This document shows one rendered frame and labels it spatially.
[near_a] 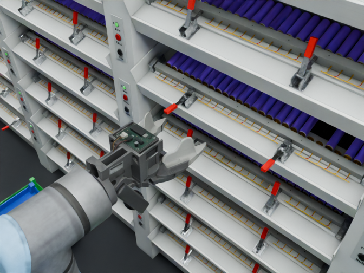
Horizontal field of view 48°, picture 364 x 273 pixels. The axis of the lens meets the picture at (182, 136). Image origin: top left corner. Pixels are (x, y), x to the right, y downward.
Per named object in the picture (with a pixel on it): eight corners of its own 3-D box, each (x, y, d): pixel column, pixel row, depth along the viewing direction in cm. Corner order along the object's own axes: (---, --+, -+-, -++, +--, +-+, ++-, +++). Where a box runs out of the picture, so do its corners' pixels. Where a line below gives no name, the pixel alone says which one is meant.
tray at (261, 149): (354, 218, 81) (361, 200, 73) (141, 93, 110) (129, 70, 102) (402, 144, 87) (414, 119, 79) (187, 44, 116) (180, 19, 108)
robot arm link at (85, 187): (94, 242, 61) (56, 207, 66) (118, 222, 64) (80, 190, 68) (86, 205, 55) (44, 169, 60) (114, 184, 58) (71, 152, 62)
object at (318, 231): (330, 266, 94) (336, 249, 82) (145, 143, 123) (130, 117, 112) (374, 198, 100) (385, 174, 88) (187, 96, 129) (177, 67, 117)
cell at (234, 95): (252, 83, 98) (235, 102, 96) (245, 80, 99) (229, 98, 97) (251, 78, 96) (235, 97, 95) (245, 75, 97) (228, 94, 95)
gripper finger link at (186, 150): (215, 134, 68) (164, 149, 65) (213, 159, 72) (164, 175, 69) (207, 123, 70) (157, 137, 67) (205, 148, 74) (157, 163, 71)
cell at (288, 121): (305, 108, 91) (289, 129, 89) (298, 105, 92) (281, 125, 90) (305, 103, 89) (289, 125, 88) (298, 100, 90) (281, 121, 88)
